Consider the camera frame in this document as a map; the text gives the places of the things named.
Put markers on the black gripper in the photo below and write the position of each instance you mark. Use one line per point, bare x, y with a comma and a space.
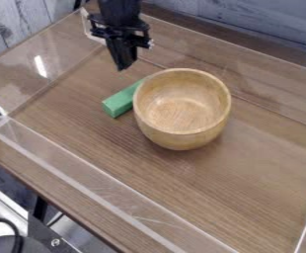
133, 35

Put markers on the green rectangular block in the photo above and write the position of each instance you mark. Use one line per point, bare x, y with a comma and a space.
117, 104

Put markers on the brown wooden bowl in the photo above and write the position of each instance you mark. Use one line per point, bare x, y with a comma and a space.
181, 107

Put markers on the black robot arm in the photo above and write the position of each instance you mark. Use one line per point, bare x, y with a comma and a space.
120, 13

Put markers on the black metal table leg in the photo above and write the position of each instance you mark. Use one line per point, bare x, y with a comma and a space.
40, 209

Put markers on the clear acrylic enclosure wall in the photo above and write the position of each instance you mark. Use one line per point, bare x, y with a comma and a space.
227, 198

